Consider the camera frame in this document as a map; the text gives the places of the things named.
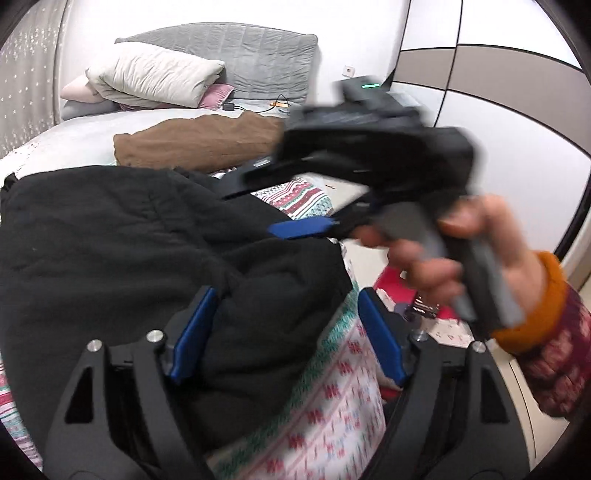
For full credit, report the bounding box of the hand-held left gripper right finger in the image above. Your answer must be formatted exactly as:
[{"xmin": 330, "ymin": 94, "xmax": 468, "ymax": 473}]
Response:
[{"xmin": 358, "ymin": 287, "xmax": 539, "ymax": 480}]

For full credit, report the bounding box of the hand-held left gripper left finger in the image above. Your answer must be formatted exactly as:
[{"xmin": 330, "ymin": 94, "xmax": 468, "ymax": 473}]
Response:
[{"xmin": 42, "ymin": 286, "xmax": 220, "ymax": 480}]

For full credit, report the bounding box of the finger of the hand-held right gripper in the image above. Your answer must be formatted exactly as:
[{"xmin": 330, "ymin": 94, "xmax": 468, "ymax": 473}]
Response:
[
  {"xmin": 221, "ymin": 154, "xmax": 296, "ymax": 200},
  {"xmin": 269, "ymin": 216, "xmax": 368, "ymax": 241}
]

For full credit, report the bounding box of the black fleece garment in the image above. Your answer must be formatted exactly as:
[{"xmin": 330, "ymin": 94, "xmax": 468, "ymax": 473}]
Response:
[{"xmin": 0, "ymin": 165, "xmax": 354, "ymax": 462}]

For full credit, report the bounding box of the person's right forearm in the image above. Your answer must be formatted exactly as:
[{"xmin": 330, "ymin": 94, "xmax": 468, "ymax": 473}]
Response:
[{"xmin": 489, "ymin": 251, "xmax": 591, "ymax": 421}]

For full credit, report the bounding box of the person's right hand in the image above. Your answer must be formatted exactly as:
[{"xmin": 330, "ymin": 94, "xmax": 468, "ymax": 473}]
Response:
[{"xmin": 358, "ymin": 194, "xmax": 549, "ymax": 334}]

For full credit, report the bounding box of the white printed paper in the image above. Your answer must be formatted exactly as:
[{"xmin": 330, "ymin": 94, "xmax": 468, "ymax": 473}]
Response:
[{"xmin": 425, "ymin": 318, "xmax": 475, "ymax": 348}]

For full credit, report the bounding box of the brown blanket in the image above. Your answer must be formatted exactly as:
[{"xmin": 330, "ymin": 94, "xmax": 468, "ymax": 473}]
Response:
[{"xmin": 113, "ymin": 112, "xmax": 296, "ymax": 174}]

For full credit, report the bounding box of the pink velvet pillow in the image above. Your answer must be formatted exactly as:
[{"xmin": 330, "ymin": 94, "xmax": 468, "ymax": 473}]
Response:
[{"xmin": 198, "ymin": 83, "xmax": 235, "ymax": 110}]

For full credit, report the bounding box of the patterned knit-print blanket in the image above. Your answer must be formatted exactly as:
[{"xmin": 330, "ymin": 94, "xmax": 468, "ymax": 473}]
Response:
[{"xmin": 0, "ymin": 178, "xmax": 386, "ymax": 480}]

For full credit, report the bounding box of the grey padded headboard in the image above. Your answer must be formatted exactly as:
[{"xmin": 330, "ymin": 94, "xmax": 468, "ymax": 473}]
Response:
[{"xmin": 115, "ymin": 30, "xmax": 319, "ymax": 106}]

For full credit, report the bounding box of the white panelled wardrobe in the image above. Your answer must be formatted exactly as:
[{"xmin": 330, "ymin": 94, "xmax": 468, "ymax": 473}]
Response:
[{"xmin": 392, "ymin": 0, "xmax": 591, "ymax": 259}]

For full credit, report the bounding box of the white pillow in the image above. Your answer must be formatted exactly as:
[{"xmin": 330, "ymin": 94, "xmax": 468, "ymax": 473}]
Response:
[{"xmin": 85, "ymin": 44, "xmax": 226, "ymax": 109}]

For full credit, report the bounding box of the bed with white sheet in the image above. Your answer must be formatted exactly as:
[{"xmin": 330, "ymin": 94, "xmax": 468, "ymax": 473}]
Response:
[{"xmin": 0, "ymin": 104, "xmax": 296, "ymax": 183}]

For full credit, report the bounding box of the pale pink folded cloth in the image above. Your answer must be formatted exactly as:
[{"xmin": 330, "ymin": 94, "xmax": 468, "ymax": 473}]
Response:
[{"xmin": 60, "ymin": 74, "xmax": 105, "ymax": 104}]

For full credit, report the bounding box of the grey patterned curtain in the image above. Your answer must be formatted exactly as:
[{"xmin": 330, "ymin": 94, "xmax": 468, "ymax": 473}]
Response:
[{"xmin": 0, "ymin": 0, "xmax": 70, "ymax": 158}]

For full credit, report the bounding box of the black charger cable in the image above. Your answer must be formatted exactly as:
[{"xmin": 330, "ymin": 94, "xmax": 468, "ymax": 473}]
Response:
[{"xmin": 233, "ymin": 95, "xmax": 291, "ymax": 114}]

